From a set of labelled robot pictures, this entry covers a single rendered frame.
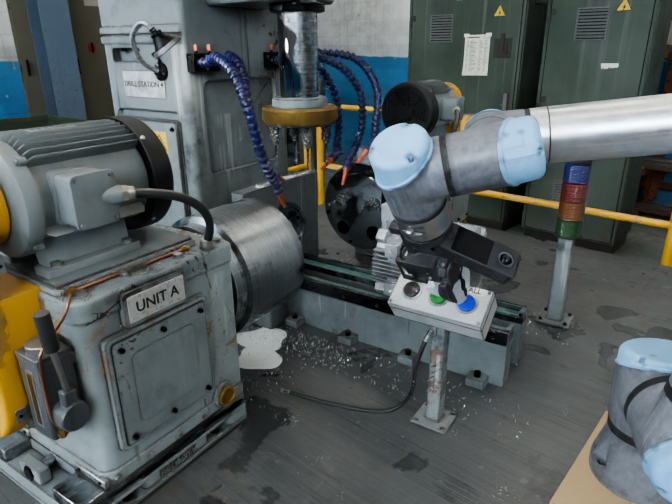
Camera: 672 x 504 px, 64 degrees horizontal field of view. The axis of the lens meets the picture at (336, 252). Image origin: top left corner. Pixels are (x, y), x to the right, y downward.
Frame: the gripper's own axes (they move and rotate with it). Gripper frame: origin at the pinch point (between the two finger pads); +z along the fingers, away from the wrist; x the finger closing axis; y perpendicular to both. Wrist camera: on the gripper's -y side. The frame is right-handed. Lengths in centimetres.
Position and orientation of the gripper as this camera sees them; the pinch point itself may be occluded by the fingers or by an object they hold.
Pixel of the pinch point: (464, 297)
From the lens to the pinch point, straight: 90.1
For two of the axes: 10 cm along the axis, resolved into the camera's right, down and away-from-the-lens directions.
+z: 3.5, 5.5, 7.6
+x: -4.3, 8.1, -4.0
